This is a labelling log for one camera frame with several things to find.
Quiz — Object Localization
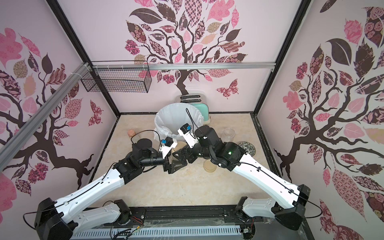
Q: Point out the small bottle with cork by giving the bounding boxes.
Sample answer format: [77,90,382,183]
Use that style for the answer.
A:
[127,129,140,139]

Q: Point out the aluminium rail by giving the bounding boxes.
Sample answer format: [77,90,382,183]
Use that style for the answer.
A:
[92,61,276,71]
[1,63,91,171]

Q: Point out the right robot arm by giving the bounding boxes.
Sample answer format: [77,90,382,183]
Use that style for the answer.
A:
[174,124,311,231]

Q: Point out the aluminium rail left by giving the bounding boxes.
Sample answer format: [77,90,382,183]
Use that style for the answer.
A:
[1,63,91,171]

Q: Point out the white slotted cable duct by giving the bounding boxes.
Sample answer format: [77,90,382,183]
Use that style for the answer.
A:
[71,226,243,240]

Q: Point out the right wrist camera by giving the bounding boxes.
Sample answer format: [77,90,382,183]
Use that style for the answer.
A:
[178,123,198,149]

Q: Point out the black wire basket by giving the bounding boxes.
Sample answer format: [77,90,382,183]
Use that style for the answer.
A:
[81,60,152,93]

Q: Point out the patterned ceramic bowl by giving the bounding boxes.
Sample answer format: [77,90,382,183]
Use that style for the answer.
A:
[239,142,256,157]

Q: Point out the white plastic trash bag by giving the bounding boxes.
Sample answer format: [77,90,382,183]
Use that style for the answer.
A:
[155,103,204,142]

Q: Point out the aluminium rail back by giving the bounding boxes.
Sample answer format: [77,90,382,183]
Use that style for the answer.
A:
[92,61,276,71]

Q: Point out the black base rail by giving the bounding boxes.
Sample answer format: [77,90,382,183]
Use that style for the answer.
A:
[104,203,314,240]

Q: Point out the jar beige lid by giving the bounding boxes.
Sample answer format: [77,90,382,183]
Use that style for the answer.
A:
[203,160,217,173]

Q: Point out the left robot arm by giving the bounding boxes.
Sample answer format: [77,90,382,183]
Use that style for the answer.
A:
[32,137,190,240]

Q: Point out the glass jar with rice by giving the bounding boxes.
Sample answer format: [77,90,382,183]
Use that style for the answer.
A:
[222,128,236,142]

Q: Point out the mint green toaster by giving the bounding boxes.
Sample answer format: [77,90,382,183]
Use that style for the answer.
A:
[178,94,211,125]

